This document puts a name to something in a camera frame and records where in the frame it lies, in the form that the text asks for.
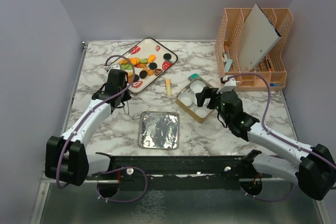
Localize white grey notebook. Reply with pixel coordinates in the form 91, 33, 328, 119
237, 4, 281, 72

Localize black sandwich cookie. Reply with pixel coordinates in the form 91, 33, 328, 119
163, 53, 172, 61
133, 74, 140, 82
149, 62, 158, 70
139, 70, 148, 79

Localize white paper cup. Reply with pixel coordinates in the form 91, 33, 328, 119
193, 94, 197, 106
190, 80, 206, 94
195, 107, 210, 118
177, 92, 194, 107

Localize white paper cup centre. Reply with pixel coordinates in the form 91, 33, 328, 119
193, 94, 197, 106

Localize silver tin lid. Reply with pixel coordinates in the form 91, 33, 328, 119
138, 111, 180, 150

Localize white paper cup bottom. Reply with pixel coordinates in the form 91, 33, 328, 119
195, 107, 210, 118

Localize white paper cup left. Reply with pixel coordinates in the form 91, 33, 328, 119
177, 92, 194, 107

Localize gold cookie tin box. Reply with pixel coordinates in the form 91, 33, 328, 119
176, 76, 214, 123

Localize black sandwich cookie far right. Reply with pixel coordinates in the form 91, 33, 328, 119
163, 53, 172, 61

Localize black sandwich cookie lower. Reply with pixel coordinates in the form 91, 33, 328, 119
139, 70, 148, 79

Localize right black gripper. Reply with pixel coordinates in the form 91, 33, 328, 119
196, 86, 231, 124

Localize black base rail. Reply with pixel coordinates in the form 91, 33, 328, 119
89, 153, 260, 191

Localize black sandwich cookie middle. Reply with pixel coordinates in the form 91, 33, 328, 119
149, 62, 158, 70

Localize purple cable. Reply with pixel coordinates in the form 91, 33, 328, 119
55, 55, 149, 204
225, 73, 336, 202

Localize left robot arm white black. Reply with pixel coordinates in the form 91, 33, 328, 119
45, 69, 131, 186

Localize peach plastic desk organizer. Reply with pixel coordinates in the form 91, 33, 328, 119
215, 5, 293, 91

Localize green grey eraser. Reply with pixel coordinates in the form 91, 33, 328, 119
188, 73, 198, 81

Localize white paper cup top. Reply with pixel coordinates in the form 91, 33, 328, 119
190, 80, 206, 94

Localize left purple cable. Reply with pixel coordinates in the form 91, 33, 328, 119
55, 55, 149, 204

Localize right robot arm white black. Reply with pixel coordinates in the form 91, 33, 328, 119
195, 87, 335, 200

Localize black sandwich cookie bottom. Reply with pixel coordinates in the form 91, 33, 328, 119
133, 74, 140, 82

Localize metal tweezers black tips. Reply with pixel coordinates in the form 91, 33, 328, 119
123, 101, 130, 115

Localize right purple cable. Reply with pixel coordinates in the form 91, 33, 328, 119
225, 73, 336, 202

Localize yellow swirl butter cookie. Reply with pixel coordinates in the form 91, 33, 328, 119
148, 69, 154, 76

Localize strawberry pattern white tray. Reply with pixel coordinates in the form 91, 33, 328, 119
106, 38, 178, 94

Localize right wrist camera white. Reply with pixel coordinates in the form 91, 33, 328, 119
218, 76, 241, 93

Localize light blue eraser in organizer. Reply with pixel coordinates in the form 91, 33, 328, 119
224, 59, 233, 72

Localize yellow glue stick tube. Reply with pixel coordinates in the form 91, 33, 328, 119
165, 79, 172, 99

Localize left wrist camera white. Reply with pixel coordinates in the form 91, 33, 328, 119
104, 64, 121, 71

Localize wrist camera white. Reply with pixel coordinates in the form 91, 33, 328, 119
104, 64, 121, 71
218, 76, 241, 93

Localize orange cookie top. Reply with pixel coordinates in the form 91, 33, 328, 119
148, 54, 156, 63

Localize heart chocolate cookie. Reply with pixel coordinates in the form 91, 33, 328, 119
154, 68, 163, 76

